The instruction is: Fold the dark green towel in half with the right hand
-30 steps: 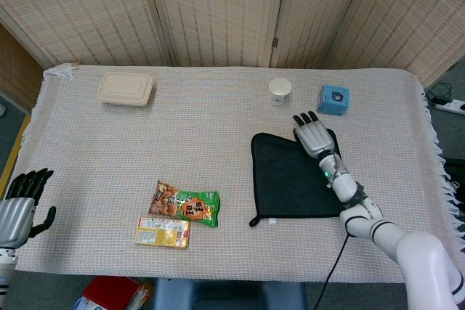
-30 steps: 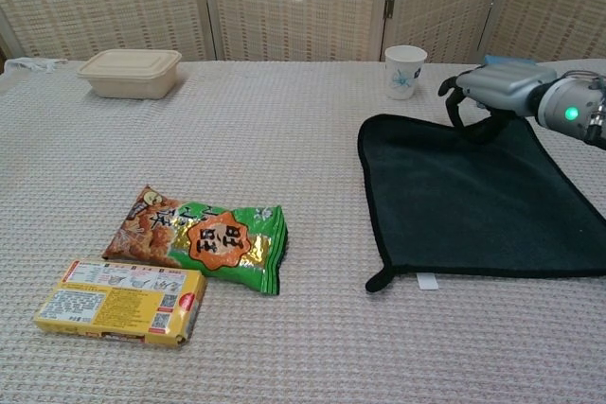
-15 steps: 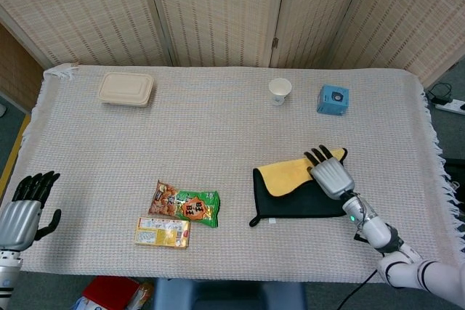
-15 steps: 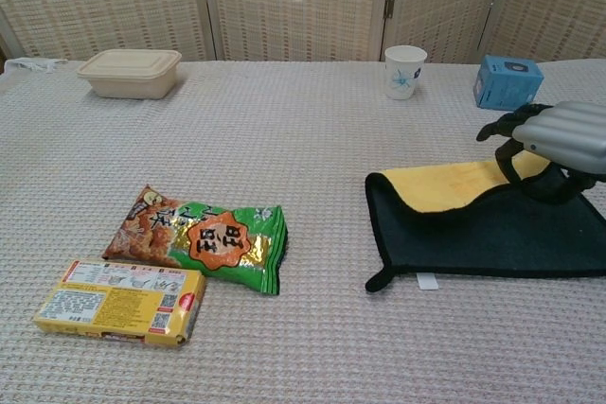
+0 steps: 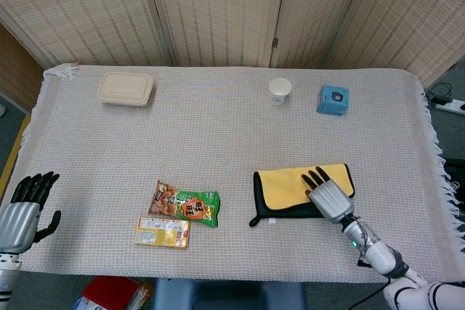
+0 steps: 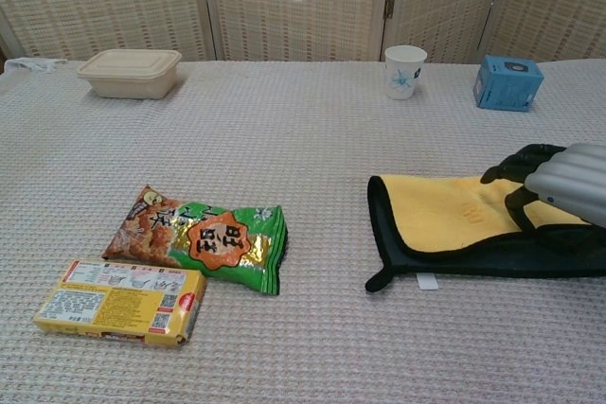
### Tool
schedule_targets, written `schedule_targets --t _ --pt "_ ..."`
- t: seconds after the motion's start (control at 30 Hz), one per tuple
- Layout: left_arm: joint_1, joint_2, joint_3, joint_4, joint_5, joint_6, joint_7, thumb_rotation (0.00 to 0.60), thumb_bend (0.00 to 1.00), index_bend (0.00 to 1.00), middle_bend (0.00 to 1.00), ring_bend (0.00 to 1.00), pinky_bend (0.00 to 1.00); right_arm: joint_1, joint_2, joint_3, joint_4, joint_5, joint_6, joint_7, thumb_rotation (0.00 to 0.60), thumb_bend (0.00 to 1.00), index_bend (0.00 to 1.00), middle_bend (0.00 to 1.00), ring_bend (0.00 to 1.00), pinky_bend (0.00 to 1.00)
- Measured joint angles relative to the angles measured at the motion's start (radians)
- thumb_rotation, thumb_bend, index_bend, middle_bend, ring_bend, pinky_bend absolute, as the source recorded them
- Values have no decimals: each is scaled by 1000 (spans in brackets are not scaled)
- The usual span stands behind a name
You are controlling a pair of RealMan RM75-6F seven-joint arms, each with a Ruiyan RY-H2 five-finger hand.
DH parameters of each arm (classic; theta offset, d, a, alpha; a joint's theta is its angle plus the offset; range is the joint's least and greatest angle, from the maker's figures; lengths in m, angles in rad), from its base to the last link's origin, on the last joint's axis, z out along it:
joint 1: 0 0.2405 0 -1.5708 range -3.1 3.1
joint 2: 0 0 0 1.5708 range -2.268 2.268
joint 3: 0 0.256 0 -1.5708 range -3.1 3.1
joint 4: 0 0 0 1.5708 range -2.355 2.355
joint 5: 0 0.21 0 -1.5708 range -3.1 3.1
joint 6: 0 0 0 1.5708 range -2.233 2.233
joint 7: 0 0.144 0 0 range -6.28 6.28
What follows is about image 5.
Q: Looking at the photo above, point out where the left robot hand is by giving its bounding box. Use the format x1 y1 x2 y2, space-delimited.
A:
0 171 62 255

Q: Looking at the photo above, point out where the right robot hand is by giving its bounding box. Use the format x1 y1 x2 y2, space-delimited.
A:
300 166 355 224

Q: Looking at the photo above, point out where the yellow and black cloth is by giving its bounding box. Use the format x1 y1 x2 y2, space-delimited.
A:
248 163 355 228

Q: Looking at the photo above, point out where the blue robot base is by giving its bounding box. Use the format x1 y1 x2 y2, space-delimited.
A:
154 277 307 310

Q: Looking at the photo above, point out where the blue cardboard box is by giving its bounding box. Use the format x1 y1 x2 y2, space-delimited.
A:
315 84 350 117

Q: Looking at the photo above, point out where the red package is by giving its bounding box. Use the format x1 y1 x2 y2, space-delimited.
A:
81 276 141 310

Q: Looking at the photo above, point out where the white paper cup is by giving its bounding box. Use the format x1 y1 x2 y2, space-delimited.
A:
268 78 293 107

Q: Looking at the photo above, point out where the white woven tablecloth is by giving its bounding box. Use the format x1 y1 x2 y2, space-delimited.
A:
14 64 459 284

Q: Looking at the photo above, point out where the yellow food box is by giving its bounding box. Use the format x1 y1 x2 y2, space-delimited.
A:
134 216 192 250

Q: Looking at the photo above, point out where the green orange snack bag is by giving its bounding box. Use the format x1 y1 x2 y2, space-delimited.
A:
147 179 221 229

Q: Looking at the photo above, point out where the white power strip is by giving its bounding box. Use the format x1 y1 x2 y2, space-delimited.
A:
434 99 465 115

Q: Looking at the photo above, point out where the beige lidded takeout container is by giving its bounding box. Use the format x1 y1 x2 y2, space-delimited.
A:
97 72 155 108

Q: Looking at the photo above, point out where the woven bamboo folding screen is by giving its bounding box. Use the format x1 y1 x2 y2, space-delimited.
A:
0 0 465 89

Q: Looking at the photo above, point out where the black power cable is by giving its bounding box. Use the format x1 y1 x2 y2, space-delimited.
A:
426 82 453 105

